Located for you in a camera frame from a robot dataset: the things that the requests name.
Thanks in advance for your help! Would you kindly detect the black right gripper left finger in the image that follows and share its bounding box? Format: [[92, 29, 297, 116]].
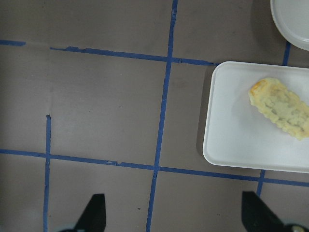
[[74, 194, 106, 232]]

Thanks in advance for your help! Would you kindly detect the white rectangular tray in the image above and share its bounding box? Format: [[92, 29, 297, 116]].
[[203, 61, 309, 173]]

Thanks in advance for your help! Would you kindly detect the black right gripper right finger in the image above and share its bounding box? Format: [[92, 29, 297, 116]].
[[241, 191, 285, 232]]

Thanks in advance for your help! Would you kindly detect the round white plate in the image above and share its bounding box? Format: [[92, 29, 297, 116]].
[[270, 0, 309, 51]]

